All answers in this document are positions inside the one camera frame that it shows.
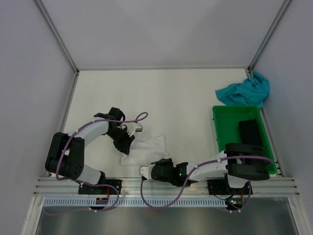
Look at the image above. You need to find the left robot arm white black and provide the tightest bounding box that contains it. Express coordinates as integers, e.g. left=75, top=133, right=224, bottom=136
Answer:
left=45, top=107, right=135, bottom=194

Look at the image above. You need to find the right aluminium frame post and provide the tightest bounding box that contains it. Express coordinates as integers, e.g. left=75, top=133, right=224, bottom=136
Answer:
left=245, top=0, right=293, bottom=77

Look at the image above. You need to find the white t shirt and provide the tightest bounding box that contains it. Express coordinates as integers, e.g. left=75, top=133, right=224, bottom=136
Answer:
left=120, top=135, right=170, bottom=166

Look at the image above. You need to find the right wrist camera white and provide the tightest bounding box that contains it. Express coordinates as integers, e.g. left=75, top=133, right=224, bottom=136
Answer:
left=139, top=164, right=155, bottom=180

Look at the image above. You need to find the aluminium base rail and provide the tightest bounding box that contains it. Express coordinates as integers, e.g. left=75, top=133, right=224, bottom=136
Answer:
left=33, top=177, right=300, bottom=197

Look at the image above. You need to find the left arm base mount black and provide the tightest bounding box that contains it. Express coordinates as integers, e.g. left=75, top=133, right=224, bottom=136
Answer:
left=78, top=179, right=122, bottom=195

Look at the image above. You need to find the teal t shirt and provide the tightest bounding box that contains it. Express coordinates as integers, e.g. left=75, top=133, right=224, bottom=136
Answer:
left=215, top=71, right=270, bottom=109

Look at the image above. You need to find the aluminium frame post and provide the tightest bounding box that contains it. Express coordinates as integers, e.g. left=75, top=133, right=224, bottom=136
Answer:
left=33, top=0, right=79, bottom=75
left=245, top=0, right=293, bottom=77

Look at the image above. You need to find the green plastic bin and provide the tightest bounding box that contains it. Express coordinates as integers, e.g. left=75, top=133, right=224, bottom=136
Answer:
left=212, top=106, right=274, bottom=161

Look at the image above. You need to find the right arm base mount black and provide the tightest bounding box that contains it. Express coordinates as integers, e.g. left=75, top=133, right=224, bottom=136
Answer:
left=206, top=179, right=249, bottom=196

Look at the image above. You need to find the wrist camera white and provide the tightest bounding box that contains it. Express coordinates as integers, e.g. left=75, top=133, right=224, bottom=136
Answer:
left=126, top=122, right=143, bottom=136
left=139, top=164, right=155, bottom=180

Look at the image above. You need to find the black rolled t shirt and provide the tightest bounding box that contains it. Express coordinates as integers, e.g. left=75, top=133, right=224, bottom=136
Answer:
left=239, top=119, right=263, bottom=147

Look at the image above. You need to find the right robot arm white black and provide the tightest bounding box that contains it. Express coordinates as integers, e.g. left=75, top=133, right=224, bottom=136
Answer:
left=141, top=143, right=273, bottom=193

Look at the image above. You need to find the left aluminium frame post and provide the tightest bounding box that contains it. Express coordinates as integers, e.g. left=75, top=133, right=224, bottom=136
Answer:
left=33, top=0, right=79, bottom=75

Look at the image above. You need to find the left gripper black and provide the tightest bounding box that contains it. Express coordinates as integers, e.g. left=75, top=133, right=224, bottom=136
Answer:
left=105, top=127, right=134, bottom=156

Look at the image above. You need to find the white slotted cable duct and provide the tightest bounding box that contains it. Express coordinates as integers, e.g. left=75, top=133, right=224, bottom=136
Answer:
left=44, top=197, right=229, bottom=208

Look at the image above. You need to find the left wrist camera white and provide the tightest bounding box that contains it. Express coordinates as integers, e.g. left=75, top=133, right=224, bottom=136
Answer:
left=126, top=122, right=143, bottom=136

